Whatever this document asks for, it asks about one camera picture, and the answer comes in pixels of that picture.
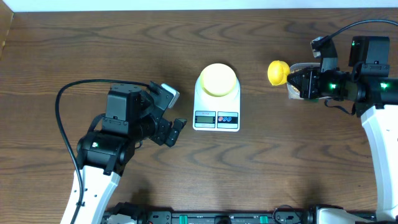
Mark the yellow plastic measuring scoop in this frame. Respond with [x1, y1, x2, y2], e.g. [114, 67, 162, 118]
[267, 60, 290, 86]

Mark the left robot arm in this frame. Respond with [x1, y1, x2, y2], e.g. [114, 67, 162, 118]
[55, 80, 187, 223]

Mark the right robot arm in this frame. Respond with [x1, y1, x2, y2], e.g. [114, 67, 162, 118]
[287, 36, 397, 223]

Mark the white digital kitchen scale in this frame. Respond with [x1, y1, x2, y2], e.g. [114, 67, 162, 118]
[192, 78, 241, 132]

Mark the pale yellow bowl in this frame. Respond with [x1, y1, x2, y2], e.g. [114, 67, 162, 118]
[199, 63, 237, 97]

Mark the clear plastic container of soybeans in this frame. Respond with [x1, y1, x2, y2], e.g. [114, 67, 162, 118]
[286, 62, 331, 101]

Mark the cardboard box at edge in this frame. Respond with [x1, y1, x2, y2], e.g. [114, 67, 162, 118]
[0, 0, 14, 55]

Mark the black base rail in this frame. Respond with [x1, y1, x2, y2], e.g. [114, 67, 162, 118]
[102, 202, 377, 224]

